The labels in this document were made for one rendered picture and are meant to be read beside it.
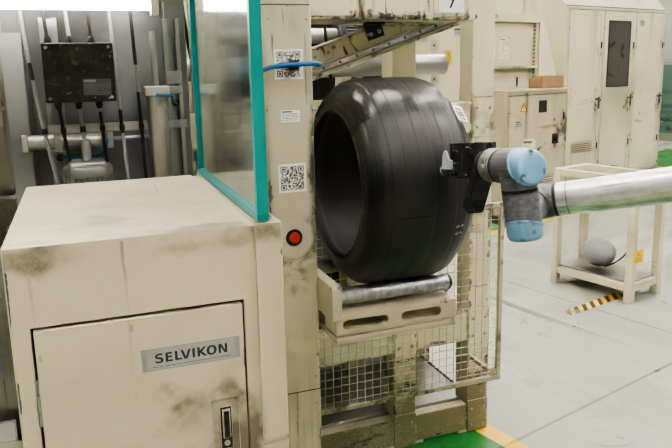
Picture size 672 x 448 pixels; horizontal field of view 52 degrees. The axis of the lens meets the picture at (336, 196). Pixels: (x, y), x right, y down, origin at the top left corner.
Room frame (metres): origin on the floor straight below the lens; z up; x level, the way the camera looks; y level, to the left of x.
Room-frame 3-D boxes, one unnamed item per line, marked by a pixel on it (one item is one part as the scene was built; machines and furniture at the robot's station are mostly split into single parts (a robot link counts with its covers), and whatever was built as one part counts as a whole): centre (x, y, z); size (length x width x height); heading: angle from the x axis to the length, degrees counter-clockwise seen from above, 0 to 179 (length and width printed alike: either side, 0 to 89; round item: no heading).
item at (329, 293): (1.85, 0.07, 0.90); 0.40 x 0.03 x 0.10; 20
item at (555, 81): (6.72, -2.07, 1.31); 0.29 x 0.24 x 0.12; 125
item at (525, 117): (6.65, -1.77, 0.62); 0.91 x 0.58 x 1.25; 125
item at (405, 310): (1.78, -0.15, 0.83); 0.36 x 0.09 x 0.06; 110
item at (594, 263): (4.38, -1.79, 0.40); 0.60 x 0.35 x 0.80; 35
